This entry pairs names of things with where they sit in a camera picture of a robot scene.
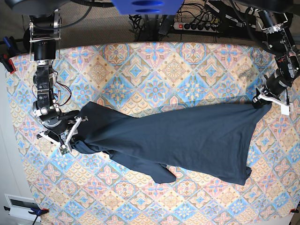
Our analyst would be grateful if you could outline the patterned colourful tablecloth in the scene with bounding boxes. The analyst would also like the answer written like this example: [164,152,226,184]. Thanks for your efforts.
[5,43,300,225]

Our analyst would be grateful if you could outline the table clamp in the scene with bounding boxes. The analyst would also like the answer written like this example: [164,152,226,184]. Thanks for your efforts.
[0,37,16,74]
[3,206,49,225]

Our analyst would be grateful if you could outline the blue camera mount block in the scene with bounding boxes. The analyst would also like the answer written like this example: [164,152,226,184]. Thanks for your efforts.
[111,0,184,15]

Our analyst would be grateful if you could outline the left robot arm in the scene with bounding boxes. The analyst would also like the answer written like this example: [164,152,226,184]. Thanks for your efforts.
[244,0,300,108]

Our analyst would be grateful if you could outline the lower left table clamp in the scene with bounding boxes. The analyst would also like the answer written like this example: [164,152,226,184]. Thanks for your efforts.
[3,206,49,225]

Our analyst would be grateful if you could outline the black round stool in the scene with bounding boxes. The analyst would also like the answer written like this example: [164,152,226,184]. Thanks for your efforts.
[23,28,30,52]

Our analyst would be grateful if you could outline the dark navy t-shirt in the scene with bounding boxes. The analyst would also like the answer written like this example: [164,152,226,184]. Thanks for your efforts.
[71,102,271,185]

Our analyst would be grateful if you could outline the white power strip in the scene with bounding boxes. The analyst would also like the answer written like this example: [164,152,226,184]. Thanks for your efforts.
[173,22,218,32]

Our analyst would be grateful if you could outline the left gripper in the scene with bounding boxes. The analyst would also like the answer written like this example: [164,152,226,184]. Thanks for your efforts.
[252,91,271,109]

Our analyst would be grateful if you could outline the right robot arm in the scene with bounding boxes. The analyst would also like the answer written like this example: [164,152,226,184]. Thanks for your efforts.
[5,0,69,144]

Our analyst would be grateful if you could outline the lower right orange clamp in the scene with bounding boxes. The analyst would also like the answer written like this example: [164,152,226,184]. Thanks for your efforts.
[290,209,300,214]

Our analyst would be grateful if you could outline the upper left table clamp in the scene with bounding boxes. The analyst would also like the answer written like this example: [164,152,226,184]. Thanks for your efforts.
[0,37,16,74]

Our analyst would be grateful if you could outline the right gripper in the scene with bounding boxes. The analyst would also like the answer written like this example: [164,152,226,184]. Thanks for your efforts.
[46,121,75,143]

